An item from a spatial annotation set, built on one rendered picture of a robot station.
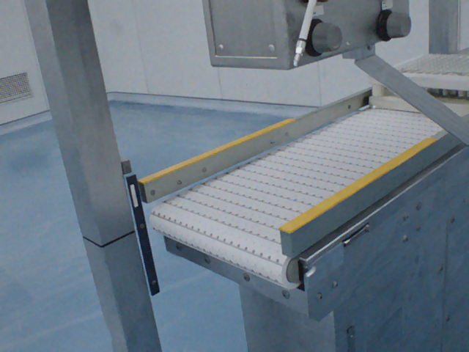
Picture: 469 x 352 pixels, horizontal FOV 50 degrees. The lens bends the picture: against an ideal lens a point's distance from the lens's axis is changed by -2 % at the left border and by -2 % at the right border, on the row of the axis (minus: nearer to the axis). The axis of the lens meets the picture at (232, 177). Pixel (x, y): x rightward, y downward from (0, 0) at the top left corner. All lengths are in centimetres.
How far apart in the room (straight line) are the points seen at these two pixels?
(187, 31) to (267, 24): 499
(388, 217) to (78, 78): 45
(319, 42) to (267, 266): 26
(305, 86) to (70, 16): 401
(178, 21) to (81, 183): 485
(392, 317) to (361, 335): 10
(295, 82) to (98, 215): 402
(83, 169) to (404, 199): 44
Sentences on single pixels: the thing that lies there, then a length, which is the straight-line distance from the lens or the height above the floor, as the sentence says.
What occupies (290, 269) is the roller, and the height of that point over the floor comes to 92.
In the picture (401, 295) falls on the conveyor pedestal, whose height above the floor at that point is 68.
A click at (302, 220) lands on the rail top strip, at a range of 56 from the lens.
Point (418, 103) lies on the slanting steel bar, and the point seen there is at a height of 106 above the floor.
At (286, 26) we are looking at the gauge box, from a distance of 45.
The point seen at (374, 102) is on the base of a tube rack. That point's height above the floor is 95.
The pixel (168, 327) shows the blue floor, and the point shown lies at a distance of 209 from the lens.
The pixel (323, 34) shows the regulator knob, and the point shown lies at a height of 118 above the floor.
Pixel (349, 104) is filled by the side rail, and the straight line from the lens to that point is 109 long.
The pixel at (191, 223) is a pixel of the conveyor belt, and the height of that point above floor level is 93.
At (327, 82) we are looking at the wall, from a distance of 448.
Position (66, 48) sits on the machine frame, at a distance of 68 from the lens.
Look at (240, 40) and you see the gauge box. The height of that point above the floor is 118.
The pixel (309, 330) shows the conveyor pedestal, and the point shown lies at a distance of 81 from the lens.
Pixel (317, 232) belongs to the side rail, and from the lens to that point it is 58.
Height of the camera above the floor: 123
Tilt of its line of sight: 21 degrees down
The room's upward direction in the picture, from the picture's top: 7 degrees counter-clockwise
